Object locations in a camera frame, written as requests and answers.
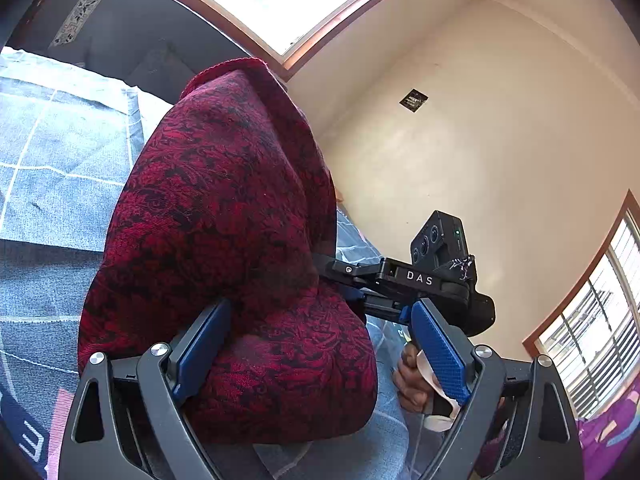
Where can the black wall sticker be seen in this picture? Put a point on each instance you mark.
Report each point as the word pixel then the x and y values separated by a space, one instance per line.
pixel 414 100

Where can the blue checked bed sheet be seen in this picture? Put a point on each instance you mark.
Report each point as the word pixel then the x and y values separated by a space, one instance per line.
pixel 60 150

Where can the wooden framed barred window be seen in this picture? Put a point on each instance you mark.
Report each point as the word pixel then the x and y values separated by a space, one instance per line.
pixel 590 335
pixel 300 0

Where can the person's right hand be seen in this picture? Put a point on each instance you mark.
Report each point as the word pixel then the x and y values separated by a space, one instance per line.
pixel 410 380

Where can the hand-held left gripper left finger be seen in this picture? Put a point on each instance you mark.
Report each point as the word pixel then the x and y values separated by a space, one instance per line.
pixel 200 350

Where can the dark headboard with patterned trim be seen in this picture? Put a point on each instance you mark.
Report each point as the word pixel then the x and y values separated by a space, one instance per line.
pixel 125 25

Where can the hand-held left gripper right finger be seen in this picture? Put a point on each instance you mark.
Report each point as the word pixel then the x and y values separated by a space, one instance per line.
pixel 440 355

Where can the purple cloth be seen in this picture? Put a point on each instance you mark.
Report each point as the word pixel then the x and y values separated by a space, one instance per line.
pixel 610 435

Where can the red patterned knit garment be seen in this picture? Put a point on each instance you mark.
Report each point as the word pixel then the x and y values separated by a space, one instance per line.
pixel 225 210

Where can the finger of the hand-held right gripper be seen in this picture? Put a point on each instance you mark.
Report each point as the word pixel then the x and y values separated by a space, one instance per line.
pixel 382 307
pixel 347 270

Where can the pink and navy printed blanket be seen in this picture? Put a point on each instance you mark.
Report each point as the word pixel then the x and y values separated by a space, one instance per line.
pixel 30 425

